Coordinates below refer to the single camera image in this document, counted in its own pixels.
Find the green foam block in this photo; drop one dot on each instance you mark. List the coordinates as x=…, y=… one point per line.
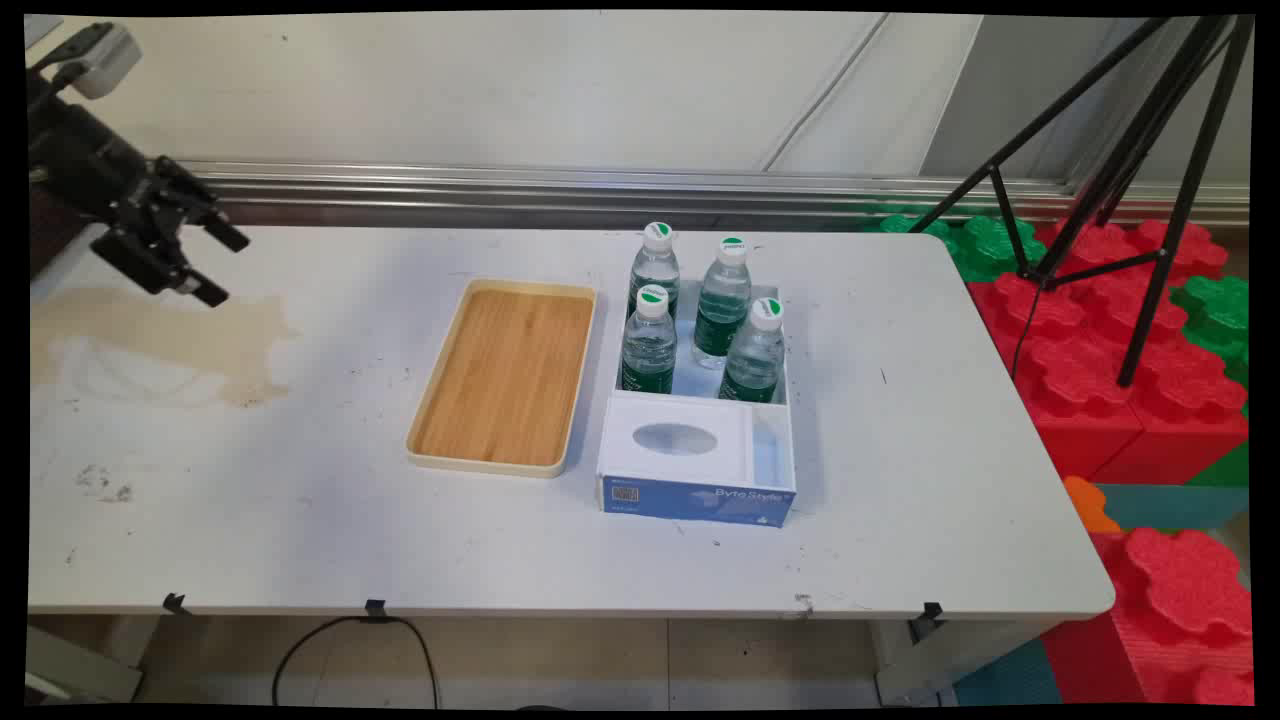
x=985, y=245
x=1215, y=315

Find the black tripod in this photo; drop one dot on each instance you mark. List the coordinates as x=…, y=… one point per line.
x=1150, y=150

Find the white table leg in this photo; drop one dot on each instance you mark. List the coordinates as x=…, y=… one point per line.
x=925, y=660

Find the bamboo tray cream rim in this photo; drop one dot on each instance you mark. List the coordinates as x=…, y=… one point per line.
x=505, y=375

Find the water bottle green label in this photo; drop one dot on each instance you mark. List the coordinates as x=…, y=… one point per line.
x=655, y=270
x=648, y=345
x=722, y=300
x=752, y=355

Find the teal foam mat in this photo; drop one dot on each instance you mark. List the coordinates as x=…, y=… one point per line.
x=1170, y=505

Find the large red foam block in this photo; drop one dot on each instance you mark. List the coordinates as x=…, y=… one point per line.
x=1100, y=380

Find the orange foam piece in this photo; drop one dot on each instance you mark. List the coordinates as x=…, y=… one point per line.
x=1088, y=503

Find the white box blue side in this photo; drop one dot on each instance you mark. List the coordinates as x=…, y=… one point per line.
x=690, y=455

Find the black table edge clip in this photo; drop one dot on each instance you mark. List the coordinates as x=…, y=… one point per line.
x=375, y=608
x=930, y=617
x=175, y=603

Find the aluminium rail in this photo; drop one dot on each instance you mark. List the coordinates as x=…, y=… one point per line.
x=600, y=185

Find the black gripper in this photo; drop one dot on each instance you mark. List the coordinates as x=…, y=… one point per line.
x=85, y=165

